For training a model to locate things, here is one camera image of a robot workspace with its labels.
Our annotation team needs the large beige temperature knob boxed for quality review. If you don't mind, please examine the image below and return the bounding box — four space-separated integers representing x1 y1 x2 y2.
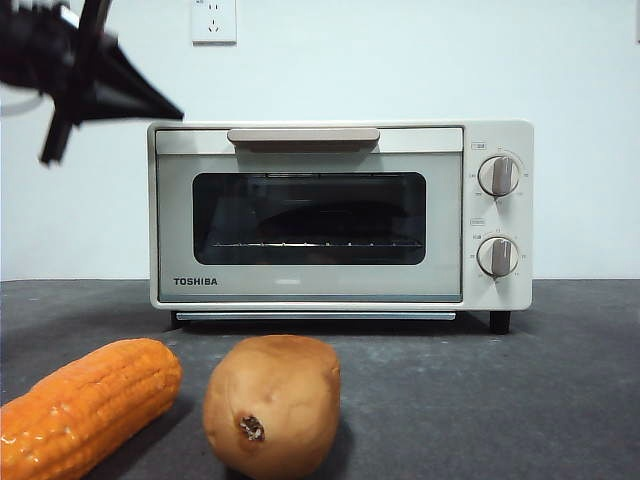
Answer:
477 155 521 198

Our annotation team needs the cream Toshiba toaster oven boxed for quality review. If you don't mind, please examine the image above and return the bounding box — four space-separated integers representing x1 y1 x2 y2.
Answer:
147 118 535 322

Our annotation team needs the small beige timer knob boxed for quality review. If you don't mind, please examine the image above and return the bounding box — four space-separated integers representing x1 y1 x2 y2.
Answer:
475 237 520 280

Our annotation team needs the glass oven door with handle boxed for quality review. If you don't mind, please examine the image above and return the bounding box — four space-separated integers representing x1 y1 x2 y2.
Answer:
154 127 464 305

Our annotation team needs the orange corn cob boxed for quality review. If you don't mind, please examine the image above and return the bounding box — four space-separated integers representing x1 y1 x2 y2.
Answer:
0 338 184 480

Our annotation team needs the black oven foot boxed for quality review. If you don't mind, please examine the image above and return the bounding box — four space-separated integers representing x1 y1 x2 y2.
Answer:
488 309 512 335

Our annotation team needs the dark purple eggplant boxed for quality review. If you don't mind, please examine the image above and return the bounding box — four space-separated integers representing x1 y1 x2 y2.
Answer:
252 199 409 239

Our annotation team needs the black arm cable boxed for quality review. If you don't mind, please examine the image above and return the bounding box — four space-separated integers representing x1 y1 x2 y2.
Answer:
77 0 112 56

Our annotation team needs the brown potato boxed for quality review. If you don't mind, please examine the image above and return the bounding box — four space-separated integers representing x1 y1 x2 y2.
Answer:
201 334 343 480

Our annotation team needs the white wall socket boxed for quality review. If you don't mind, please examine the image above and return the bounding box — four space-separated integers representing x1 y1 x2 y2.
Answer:
191 0 238 48

